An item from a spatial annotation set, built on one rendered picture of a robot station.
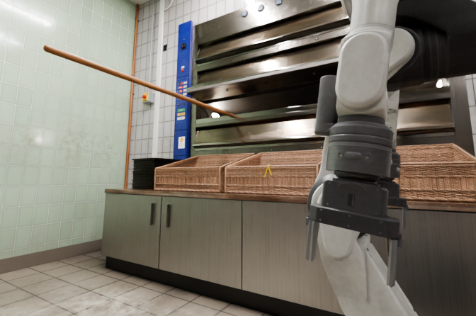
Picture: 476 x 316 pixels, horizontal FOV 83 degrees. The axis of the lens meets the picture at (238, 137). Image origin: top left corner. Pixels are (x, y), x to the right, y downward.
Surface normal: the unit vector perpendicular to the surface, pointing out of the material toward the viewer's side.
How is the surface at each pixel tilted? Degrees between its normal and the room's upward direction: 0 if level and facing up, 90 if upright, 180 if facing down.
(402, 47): 90
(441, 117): 70
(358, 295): 115
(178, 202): 90
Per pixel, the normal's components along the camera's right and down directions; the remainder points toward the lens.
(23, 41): 0.86, -0.07
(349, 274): -0.46, 0.30
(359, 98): -0.51, -0.18
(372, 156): 0.06, -0.11
